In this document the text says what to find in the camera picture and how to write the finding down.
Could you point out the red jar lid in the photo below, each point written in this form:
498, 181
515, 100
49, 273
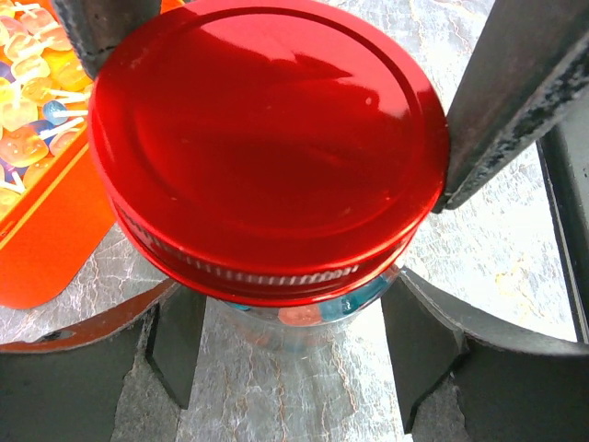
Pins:
270, 153

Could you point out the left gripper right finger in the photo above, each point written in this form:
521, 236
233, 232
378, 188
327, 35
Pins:
462, 374

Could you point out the clear glass jar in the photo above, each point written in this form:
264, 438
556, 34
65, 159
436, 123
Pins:
299, 330

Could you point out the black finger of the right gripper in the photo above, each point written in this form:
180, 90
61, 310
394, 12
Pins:
528, 67

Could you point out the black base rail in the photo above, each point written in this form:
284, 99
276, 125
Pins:
563, 156

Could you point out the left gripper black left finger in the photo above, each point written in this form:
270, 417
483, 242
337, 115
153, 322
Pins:
125, 374

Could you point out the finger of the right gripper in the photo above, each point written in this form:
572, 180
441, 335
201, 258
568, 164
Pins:
96, 27

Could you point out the orange tray of lollipops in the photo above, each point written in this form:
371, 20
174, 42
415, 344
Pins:
54, 210

